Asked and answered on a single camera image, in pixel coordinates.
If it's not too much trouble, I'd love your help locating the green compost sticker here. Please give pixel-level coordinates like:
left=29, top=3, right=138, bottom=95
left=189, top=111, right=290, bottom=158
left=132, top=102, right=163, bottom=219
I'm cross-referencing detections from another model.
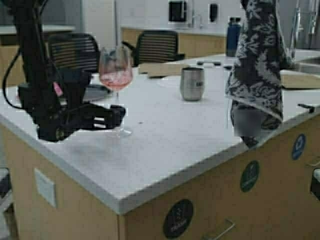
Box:
left=240, top=160, right=260, bottom=193

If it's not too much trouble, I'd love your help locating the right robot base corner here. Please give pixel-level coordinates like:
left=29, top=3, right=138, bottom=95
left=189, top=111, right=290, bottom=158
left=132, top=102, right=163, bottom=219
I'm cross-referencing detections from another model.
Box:
left=310, top=168, right=320, bottom=200

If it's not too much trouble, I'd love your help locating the blue recycle sticker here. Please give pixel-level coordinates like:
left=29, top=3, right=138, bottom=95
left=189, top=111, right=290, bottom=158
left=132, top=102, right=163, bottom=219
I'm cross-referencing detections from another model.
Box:
left=291, top=133, right=306, bottom=161

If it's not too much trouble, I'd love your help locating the wooden kitchen island cabinet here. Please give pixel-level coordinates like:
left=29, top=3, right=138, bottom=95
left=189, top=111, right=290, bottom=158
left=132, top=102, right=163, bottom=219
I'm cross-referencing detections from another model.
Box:
left=1, top=116, right=320, bottom=240

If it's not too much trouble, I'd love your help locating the black white patterned cloth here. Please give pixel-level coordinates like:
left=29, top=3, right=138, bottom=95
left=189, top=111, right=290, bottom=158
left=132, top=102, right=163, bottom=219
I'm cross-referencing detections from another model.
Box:
left=225, top=0, right=294, bottom=149

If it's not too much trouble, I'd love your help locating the right wooden cutting board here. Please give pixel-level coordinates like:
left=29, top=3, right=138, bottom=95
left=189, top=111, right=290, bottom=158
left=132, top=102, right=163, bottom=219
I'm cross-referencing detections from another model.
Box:
left=280, top=70, right=320, bottom=90

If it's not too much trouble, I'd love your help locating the metal drawer handle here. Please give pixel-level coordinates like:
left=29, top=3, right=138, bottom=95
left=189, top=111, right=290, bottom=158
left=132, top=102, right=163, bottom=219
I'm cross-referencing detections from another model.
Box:
left=201, top=218, right=236, bottom=240

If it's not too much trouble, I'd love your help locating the stainless steel double sink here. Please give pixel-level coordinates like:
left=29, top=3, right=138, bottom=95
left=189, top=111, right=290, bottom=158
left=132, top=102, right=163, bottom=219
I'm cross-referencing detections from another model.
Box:
left=295, top=56, right=320, bottom=75

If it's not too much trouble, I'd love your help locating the chrome kitchen faucet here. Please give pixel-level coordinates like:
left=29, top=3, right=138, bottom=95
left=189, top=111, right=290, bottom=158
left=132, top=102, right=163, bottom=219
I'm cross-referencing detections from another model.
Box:
left=288, top=0, right=320, bottom=60

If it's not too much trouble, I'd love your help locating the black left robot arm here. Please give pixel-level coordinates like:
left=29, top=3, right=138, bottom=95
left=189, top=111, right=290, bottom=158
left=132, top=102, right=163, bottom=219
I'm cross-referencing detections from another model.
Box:
left=2, top=0, right=126, bottom=143

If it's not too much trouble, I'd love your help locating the far chrome faucet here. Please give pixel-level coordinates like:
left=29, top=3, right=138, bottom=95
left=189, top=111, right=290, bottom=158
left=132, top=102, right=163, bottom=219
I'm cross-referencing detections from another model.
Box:
left=190, top=0, right=204, bottom=29

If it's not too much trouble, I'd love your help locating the pink patterned plate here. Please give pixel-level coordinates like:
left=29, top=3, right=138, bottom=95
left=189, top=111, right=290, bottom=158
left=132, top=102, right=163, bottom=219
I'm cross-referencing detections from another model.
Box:
left=83, top=84, right=113, bottom=102

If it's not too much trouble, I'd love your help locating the white island outlet plate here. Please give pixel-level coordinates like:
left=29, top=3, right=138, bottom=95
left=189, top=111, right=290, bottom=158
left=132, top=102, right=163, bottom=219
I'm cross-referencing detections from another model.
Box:
left=34, top=168, right=57, bottom=208

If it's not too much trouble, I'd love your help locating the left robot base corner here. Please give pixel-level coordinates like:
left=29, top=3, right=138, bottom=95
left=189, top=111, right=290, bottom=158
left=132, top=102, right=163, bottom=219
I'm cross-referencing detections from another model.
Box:
left=0, top=167, right=12, bottom=200

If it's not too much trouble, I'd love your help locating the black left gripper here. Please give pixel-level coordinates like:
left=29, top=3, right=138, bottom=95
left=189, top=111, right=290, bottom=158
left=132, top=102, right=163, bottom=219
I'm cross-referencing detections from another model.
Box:
left=17, top=69, right=126, bottom=143

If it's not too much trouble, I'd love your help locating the black mesh chair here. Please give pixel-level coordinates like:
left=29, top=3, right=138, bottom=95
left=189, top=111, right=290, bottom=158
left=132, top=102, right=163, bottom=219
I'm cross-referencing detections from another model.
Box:
left=122, top=30, right=186, bottom=67
left=47, top=32, right=100, bottom=73

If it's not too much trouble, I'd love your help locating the left black mesh chair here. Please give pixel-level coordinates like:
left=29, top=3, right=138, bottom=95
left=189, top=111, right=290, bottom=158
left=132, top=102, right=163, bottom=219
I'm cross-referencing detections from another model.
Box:
left=47, top=32, right=100, bottom=73

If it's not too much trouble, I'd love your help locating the black wall soap dispenser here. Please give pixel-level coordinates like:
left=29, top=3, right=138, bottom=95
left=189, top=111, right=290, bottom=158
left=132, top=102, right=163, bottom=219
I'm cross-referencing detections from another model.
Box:
left=209, top=3, right=219, bottom=23

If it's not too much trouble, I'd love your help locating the right black mesh chair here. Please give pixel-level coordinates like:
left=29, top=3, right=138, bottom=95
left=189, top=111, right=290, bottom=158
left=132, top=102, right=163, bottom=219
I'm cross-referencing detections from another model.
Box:
left=122, top=30, right=186, bottom=67

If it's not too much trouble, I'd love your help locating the far black towel dispenser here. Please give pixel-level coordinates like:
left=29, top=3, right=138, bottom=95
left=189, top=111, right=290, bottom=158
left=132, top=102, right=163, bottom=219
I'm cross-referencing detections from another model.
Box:
left=168, top=0, right=188, bottom=23

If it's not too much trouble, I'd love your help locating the stainless steel tumbler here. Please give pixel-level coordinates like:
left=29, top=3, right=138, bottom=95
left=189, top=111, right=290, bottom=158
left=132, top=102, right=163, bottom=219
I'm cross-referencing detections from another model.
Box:
left=179, top=67, right=205, bottom=101

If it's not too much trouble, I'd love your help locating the black trash sticker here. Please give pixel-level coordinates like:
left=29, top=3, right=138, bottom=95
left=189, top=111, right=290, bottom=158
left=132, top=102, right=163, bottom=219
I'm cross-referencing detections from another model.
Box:
left=162, top=199, right=194, bottom=240

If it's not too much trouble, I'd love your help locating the wine glass with pink liquid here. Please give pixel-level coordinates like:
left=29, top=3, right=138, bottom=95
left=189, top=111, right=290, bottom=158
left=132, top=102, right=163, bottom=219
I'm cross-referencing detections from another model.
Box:
left=98, top=46, right=134, bottom=137

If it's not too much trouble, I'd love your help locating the dark blue water bottle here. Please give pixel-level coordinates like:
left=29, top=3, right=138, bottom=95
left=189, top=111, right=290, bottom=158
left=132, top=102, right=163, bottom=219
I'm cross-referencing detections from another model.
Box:
left=225, top=17, right=241, bottom=57

